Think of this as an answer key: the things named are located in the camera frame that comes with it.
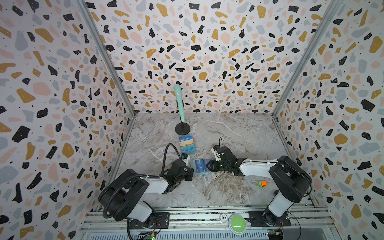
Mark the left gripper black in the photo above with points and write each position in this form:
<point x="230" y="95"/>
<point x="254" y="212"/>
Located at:
<point x="190" y="171"/>

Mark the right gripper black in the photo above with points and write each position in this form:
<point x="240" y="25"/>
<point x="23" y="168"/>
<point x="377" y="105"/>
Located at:
<point x="216" y="165"/>

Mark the blue VIP credit card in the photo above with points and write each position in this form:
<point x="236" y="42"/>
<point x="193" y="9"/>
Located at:
<point x="200" y="166"/>

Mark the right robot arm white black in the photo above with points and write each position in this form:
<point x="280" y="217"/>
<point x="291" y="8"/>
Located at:
<point x="292" y="181"/>

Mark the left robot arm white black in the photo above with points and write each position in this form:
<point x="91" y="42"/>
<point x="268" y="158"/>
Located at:
<point x="122" y="198"/>

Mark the yellow VIP card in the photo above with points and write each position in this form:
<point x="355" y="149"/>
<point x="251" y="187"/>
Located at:
<point x="184" y="143"/>

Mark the black round microphone stand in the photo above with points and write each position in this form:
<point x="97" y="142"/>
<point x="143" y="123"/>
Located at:
<point x="182" y="128"/>

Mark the small orange green toy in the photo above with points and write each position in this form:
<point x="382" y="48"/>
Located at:
<point x="262" y="184"/>

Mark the green round push button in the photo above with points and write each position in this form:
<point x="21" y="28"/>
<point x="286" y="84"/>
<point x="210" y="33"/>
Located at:
<point x="237" y="224"/>

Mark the mint green microphone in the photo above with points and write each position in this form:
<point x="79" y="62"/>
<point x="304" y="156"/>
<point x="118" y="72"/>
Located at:
<point x="180" y="104"/>

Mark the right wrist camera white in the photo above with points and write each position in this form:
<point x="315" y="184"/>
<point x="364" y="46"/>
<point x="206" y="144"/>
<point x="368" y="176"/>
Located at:
<point x="214" y="150"/>

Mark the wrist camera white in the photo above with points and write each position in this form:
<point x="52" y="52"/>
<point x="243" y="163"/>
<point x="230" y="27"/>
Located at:
<point x="214" y="150"/>
<point x="186" y="158"/>

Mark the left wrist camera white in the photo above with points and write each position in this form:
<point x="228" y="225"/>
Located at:
<point x="186" y="158"/>

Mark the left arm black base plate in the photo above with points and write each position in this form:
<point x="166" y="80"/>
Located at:
<point x="155" y="221"/>

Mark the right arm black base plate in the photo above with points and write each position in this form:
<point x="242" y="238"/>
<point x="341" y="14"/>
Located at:
<point x="267" y="219"/>

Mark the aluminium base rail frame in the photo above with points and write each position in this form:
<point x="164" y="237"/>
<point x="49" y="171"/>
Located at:
<point x="211" y="223"/>

